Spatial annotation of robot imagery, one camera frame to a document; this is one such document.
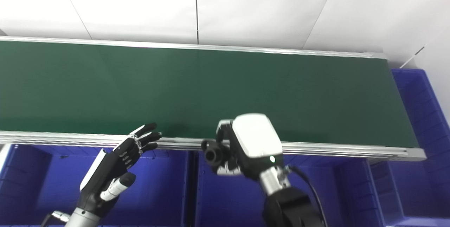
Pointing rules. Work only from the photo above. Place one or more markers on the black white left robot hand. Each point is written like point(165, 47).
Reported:
point(109, 170)

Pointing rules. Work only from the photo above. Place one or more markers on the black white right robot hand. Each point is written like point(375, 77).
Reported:
point(255, 139)

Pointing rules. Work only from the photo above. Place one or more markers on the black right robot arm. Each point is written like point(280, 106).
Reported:
point(288, 209)

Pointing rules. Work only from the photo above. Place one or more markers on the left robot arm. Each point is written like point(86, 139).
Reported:
point(82, 219)

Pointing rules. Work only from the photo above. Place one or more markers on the blue plastic bin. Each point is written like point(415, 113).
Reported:
point(161, 188)
point(351, 192)
point(422, 132)

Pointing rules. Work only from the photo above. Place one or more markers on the green conveyor belt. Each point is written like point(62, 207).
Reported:
point(175, 90)
point(334, 150)

